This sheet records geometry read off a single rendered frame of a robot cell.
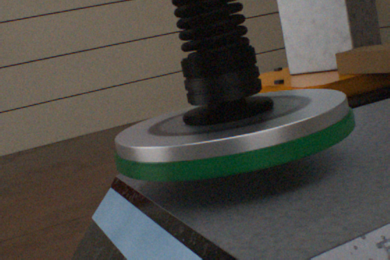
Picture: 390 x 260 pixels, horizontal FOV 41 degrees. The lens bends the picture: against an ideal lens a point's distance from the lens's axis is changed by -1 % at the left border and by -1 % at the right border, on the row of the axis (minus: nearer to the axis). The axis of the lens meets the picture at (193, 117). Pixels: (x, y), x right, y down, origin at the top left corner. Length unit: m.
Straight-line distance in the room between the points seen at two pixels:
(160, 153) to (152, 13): 6.41
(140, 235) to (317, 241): 0.18
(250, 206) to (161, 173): 0.07
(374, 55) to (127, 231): 0.82
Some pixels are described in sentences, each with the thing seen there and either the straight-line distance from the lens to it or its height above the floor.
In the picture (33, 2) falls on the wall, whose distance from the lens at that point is 6.53.
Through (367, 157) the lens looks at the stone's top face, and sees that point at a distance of 0.49.
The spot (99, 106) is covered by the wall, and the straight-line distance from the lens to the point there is 6.60.
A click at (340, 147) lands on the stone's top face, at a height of 0.80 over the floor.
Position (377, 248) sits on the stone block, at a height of 0.80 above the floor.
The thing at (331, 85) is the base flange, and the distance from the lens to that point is 1.17.
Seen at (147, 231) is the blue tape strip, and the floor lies 0.79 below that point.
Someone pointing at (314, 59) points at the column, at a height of 0.81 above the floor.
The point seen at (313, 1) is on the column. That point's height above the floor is 0.96.
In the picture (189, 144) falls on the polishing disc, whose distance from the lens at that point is 0.39.
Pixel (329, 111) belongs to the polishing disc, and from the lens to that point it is 0.42.
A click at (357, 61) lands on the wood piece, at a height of 0.81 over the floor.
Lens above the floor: 0.94
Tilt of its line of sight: 9 degrees down
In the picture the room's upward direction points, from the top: 11 degrees counter-clockwise
